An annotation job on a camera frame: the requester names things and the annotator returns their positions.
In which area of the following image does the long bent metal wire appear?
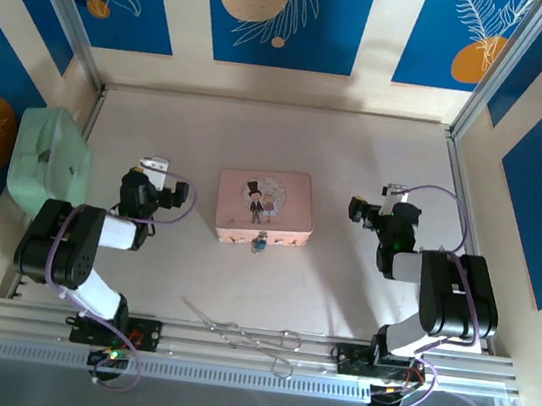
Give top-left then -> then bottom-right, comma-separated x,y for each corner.
179,296 -> 244,335

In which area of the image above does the pink tin box with couple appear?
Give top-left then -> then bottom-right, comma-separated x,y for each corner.
209,159 -> 323,256

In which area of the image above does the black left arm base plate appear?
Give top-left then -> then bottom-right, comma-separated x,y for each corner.
68,308 -> 165,356

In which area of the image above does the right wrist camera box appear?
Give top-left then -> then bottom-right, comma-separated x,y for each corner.
382,182 -> 412,218

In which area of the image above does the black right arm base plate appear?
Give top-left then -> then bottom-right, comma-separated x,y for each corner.
332,340 -> 432,388

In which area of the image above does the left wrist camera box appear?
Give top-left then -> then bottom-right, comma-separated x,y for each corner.
135,153 -> 173,190

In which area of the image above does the grey slotted cable duct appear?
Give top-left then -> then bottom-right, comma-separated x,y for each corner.
0,333 -> 502,406

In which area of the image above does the aluminium front frame rail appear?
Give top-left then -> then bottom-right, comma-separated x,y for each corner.
0,284 -> 528,406

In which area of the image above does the small metal wire hook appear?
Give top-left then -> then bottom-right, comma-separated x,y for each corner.
269,348 -> 298,380

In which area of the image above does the metal wire clip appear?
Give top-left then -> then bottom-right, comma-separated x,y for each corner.
224,320 -> 305,359

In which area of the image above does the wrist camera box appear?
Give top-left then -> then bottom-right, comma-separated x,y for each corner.
382,182 -> 412,218
135,153 -> 173,190

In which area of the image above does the mint green carry case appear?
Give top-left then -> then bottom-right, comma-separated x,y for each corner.
0,100 -> 101,226

